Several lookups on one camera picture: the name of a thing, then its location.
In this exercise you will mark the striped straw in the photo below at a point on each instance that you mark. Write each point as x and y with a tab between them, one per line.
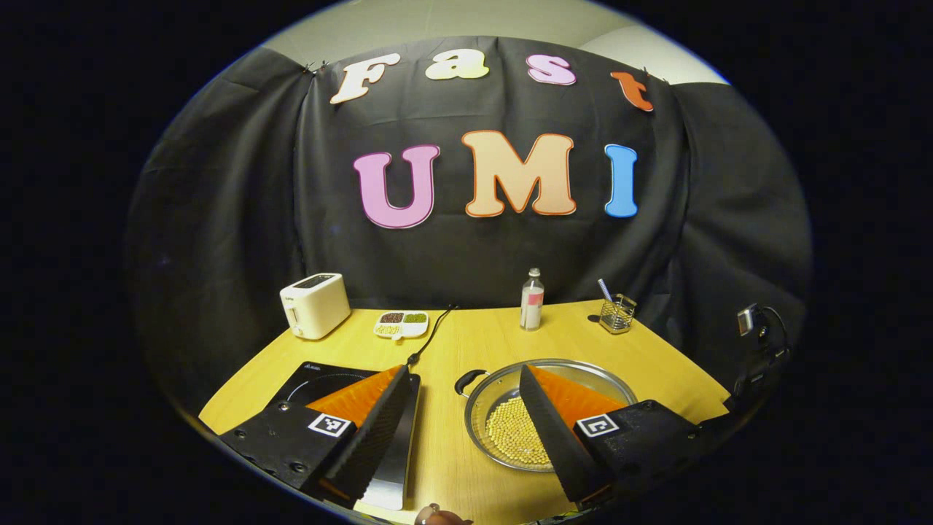
604	289

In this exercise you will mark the stainless steel pot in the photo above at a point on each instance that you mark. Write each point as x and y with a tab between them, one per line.
496	386

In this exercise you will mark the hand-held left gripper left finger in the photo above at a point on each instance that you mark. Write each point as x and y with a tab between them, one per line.
375	437

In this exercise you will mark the clear bottle with pink label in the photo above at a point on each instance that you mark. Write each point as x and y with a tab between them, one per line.
531	306

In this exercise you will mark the white divided bean dish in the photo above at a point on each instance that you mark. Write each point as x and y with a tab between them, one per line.
401	328

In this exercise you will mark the white toaster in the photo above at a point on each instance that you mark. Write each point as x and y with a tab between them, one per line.
317	306

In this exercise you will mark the black induction cooktop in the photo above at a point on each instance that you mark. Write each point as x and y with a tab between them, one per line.
321	383

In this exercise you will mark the pile of yellow soybeans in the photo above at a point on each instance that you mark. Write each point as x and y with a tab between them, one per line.
514	434

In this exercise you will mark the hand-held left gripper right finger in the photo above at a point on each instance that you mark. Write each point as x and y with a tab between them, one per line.
554	437

